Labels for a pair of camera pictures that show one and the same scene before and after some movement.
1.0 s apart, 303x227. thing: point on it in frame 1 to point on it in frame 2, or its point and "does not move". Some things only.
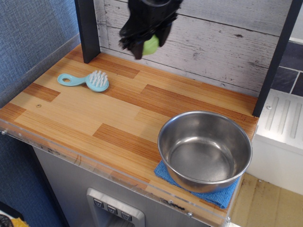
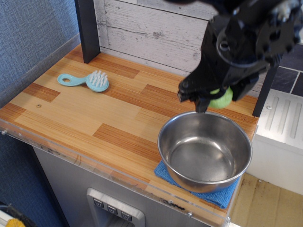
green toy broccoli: (150, 46) to (223, 101)
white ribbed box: (277, 148) does not move
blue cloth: (220, 198) does not move
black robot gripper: (145, 19) to (232, 56)
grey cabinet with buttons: (89, 197) does not move
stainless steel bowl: (204, 152) does not move
